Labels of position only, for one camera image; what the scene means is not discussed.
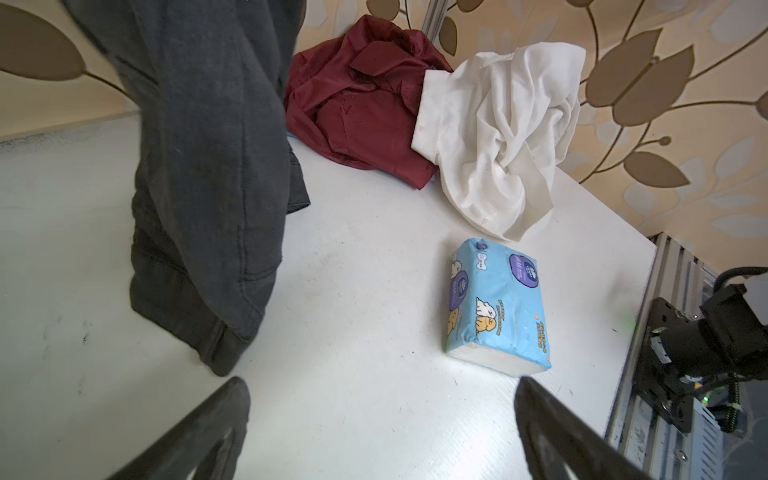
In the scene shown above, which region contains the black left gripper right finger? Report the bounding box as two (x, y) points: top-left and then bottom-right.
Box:
(514, 377), (648, 479)

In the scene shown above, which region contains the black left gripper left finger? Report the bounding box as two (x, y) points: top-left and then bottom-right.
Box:
(111, 377), (251, 479)

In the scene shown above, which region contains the dark grey cloth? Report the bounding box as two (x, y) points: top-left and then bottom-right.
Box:
(65, 1), (310, 376)

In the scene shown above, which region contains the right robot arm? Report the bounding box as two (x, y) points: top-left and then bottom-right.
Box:
(514, 266), (767, 479)

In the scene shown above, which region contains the white cloth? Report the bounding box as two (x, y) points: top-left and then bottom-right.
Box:
(411, 42), (586, 242)

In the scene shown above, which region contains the maroon cloth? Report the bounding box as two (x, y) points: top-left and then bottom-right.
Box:
(285, 15), (451, 189)

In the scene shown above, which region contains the blue tissue pack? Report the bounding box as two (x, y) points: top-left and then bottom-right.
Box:
(445, 238), (551, 377)

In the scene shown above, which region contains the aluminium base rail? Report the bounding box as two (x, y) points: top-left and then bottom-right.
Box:
(605, 233), (725, 479)

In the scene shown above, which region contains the aluminium frame post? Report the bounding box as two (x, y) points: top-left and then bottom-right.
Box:
(421, 0), (451, 41)

